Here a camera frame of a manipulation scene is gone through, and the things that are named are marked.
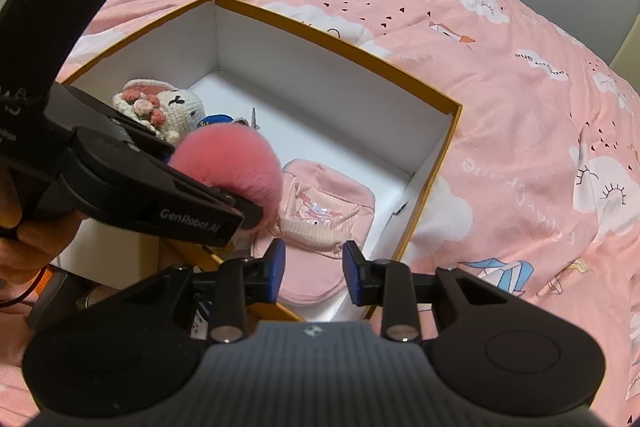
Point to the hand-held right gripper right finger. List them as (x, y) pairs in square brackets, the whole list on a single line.
[(352, 274)]

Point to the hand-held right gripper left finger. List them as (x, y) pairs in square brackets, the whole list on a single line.
[(276, 267)]

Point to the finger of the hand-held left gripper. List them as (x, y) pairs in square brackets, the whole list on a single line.
[(135, 132), (235, 204)]

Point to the pink fluffy pompom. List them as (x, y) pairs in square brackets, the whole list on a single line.
[(225, 162)]

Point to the white crochet bunny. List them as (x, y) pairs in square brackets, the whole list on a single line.
[(170, 104)]

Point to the pink bucket hat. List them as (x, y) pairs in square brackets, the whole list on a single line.
[(320, 207)]

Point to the small doll with blue cap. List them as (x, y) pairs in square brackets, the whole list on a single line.
[(215, 119)]

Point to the orange cardboard box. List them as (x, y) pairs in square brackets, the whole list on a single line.
[(325, 107)]

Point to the person's left hand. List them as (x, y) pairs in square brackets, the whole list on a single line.
[(35, 239)]

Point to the pink printed blanket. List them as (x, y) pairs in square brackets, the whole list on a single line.
[(525, 157)]

